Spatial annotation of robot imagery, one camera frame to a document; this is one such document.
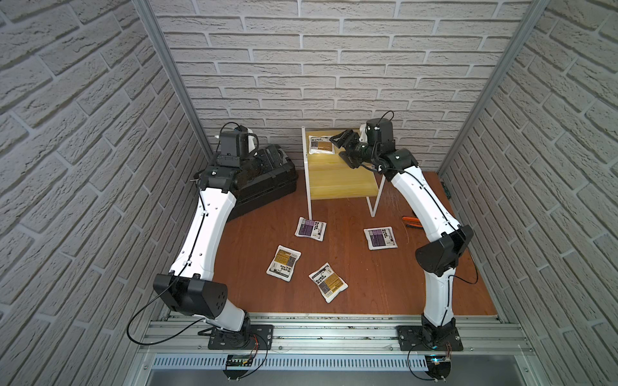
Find aluminium rail frame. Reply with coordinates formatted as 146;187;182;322
130;313;538;381

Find black plastic toolbox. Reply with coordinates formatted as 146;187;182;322
228;144;299;222

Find left controller board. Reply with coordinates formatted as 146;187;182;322
223;354;256;381

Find yellow coffee bag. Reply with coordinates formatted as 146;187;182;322
308;135;336;154
266;245;302;282
309;263;349;303

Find orange handled pliers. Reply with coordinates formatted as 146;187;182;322
402;216;423;228

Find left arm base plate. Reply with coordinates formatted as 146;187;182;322
208;324;274;351

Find purple coffee bag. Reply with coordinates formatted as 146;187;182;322
295;217;327;241
364;227;398;251

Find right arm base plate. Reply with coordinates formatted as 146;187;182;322
396;323;464;352

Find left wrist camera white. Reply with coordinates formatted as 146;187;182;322
241;126;259;154

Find right controller board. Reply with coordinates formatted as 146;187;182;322
425;355;452;381

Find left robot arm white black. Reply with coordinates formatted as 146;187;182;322
153;122;298;333

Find controller board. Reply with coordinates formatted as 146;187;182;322
223;354;256;381
425;355;452;381

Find purple coffee bag left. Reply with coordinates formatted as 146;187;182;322
295;217;327;241

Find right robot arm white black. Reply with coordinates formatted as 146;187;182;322
330;117;474;328

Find white frame wooden shelf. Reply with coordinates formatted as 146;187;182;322
301;127;386;220

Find purple coffee bag right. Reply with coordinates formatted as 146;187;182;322
364;227;398;251

